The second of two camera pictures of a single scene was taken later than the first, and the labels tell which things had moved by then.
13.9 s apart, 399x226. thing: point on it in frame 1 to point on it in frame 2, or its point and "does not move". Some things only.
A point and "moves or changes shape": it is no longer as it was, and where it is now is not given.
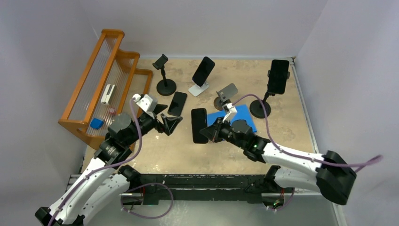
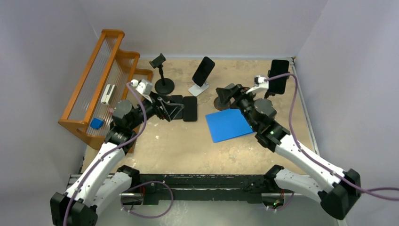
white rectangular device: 108,94 does not move
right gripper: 212,133 to 238,92
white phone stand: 195,90 does not move
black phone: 203,71 does not move
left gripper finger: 170,123 to 172,110
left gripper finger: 159,107 to 166,99
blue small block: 96,123 does not move
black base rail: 226,188 does not move
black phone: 199,116 to 189,111
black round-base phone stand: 165,87 moves or changes shape
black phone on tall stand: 278,76 does not move
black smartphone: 177,103 does not move
